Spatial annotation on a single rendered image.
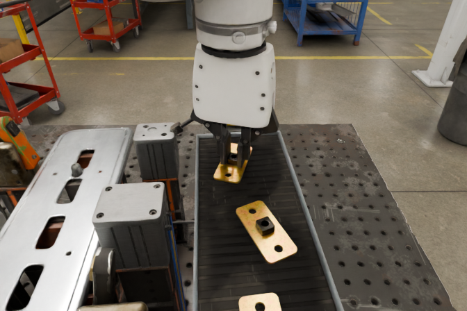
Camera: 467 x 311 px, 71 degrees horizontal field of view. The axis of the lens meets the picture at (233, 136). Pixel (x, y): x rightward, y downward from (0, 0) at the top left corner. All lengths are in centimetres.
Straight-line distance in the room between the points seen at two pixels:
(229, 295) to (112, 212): 23
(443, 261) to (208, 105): 179
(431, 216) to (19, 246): 204
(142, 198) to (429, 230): 185
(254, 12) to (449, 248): 192
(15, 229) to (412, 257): 93
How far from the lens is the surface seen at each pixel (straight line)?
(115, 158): 79
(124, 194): 53
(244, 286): 36
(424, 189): 242
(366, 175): 124
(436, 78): 393
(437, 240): 214
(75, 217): 68
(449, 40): 381
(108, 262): 46
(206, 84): 39
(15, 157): 84
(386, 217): 112
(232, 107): 40
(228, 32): 34
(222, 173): 46
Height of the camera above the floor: 147
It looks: 35 degrees down
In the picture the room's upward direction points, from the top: straight up
